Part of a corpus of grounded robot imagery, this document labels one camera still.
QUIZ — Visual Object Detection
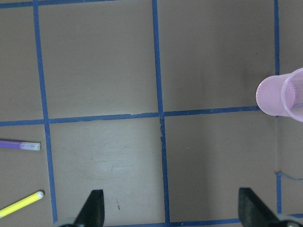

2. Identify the yellow pen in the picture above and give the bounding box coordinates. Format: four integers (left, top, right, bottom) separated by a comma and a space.
0, 191, 45, 218

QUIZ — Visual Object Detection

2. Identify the pink mesh cup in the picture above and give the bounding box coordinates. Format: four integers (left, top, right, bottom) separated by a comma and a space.
256, 68, 303, 122

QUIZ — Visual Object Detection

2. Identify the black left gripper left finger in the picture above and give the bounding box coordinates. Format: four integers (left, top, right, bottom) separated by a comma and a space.
73, 190, 105, 227

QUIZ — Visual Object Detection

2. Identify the purple pen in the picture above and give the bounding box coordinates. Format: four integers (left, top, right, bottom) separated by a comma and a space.
0, 140, 41, 151

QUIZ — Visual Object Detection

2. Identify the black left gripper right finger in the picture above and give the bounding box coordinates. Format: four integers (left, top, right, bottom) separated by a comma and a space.
238, 188, 280, 227

